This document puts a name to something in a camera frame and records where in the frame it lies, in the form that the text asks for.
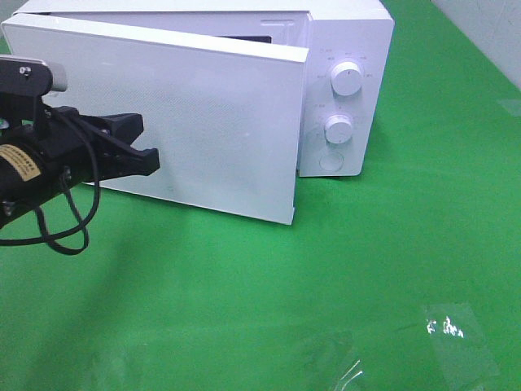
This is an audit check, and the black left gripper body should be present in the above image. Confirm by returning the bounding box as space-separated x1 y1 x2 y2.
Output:
1 94 101 196

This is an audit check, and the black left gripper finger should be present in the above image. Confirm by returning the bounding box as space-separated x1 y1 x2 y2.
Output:
79 113 143 147
94 143 160 181

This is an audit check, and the white microwave door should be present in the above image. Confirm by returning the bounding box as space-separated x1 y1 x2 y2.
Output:
2 11 309 224

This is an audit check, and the round white door-release button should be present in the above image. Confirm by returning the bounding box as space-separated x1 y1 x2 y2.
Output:
319 152 344 172

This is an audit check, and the white timer knob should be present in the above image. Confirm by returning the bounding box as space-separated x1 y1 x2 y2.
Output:
324 115 353 144

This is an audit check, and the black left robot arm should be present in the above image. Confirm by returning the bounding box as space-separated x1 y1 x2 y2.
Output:
1 93 160 226

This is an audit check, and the upper white power knob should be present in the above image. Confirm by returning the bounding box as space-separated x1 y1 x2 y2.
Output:
331 61 363 96

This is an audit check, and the white microwave oven body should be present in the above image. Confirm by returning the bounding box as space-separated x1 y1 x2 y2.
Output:
13 1 394 177

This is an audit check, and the clear tape patch centre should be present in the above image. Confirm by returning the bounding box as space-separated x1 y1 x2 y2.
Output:
300 328 365 390

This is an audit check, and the clear tape patch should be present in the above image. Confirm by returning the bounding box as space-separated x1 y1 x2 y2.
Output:
422 302 500 390
300 328 365 390

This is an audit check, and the clear tape patch right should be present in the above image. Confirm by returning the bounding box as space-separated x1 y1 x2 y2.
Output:
422 302 500 390

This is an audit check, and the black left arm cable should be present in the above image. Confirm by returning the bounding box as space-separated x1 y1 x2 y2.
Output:
0 106 102 257

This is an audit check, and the left wrist camera mount bracket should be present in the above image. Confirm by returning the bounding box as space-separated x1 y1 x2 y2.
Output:
1 55 68 97

